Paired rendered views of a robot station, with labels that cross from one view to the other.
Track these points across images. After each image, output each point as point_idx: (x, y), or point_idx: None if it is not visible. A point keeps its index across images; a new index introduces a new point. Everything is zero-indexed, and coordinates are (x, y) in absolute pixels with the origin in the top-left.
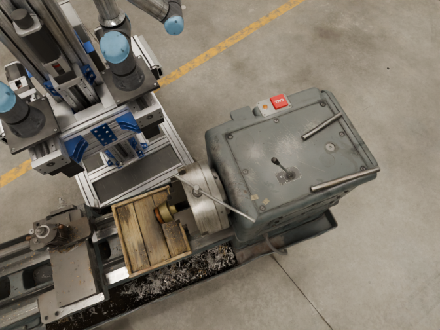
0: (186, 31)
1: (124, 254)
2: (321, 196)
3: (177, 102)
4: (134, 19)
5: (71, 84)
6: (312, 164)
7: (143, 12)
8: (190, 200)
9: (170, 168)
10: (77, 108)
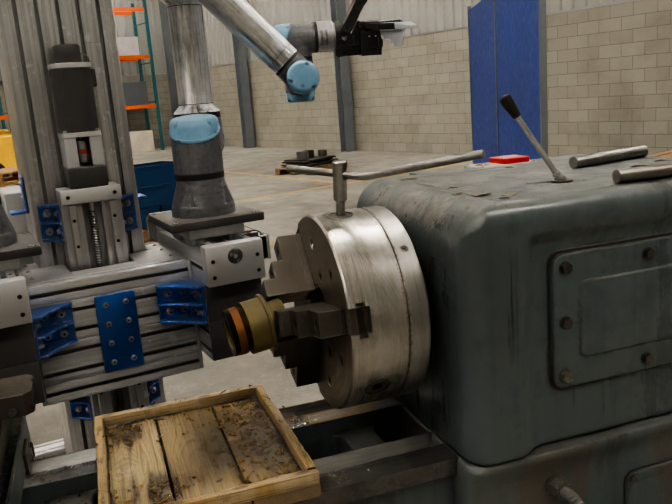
0: (314, 395)
1: (102, 483)
2: (648, 189)
3: None
4: (206, 386)
5: (92, 196)
6: (608, 174)
7: (225, 378)
8: (324, 220)
9: None
10: (82, 265)
